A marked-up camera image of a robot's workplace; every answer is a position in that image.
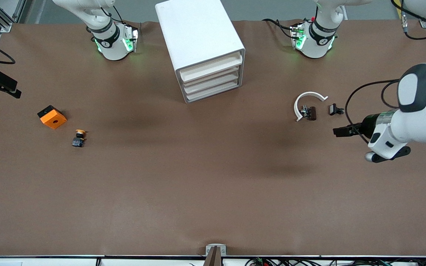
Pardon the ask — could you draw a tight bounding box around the white plastic tray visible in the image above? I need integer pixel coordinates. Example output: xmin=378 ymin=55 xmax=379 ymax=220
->
xmin=182 ymin=68 xmax=241 ymax=90

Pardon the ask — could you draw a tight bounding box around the orange mushroom push button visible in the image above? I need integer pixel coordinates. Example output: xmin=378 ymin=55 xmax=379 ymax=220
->
xmin=72 ymin=129 xmax=87 ymax=148

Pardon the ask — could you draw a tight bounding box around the white plastic drawer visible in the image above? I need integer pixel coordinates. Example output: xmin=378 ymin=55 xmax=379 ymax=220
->
xmin=178 ymin=52 xmax=244 ymax=82
xmin=185 ymin=81 xmax=242 ymax=103
xmin=184 ymin=75 xmax=241 ymax=96

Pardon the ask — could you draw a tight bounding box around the white drawer cabinet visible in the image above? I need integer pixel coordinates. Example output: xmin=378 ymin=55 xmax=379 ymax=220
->
xmin=156 ymin=0 xmax=246 ymax=103

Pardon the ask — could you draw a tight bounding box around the black connector block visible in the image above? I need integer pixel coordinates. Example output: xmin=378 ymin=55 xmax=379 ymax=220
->
xmin=300 ymin=106 xmax=317 ymax=121

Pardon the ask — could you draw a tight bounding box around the white curved plastic part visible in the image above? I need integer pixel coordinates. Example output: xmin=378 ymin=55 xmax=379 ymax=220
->
xmin=294 ymin=92 xmax=328 ymax=122

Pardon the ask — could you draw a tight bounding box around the orange box with black base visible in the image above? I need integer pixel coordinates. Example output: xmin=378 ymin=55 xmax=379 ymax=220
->
xmin=37 ymin=105 xmax=67 ymax=130

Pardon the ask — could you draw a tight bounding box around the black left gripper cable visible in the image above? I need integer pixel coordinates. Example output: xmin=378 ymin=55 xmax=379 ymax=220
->
xmin=345 ymin=79 xmax=400 ymax=144

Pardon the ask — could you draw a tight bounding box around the black cable with connector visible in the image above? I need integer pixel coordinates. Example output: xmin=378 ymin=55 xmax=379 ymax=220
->
xmin=390 ymin=0 xmax=426 ymax=64

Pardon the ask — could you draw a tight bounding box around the black left arm base cable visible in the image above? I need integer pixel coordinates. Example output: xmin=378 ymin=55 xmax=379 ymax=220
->
xmin=262 ymin=18 xmax=298 ymax=39

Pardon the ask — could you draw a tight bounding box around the tangled cable bundle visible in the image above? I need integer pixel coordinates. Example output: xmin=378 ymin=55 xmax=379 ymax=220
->
xmin=246 ymin=258 xmax=426 ymax=266

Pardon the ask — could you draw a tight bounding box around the grey metal bracket with post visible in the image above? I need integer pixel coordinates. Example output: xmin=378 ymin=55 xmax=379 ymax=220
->
xmin=204 ymin=244 xmax=227 ymax=266

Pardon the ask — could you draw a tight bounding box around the white table edge rail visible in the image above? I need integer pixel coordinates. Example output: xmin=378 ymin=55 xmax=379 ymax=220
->
xmin=0 ymin=255 xmax=426 ymax=266

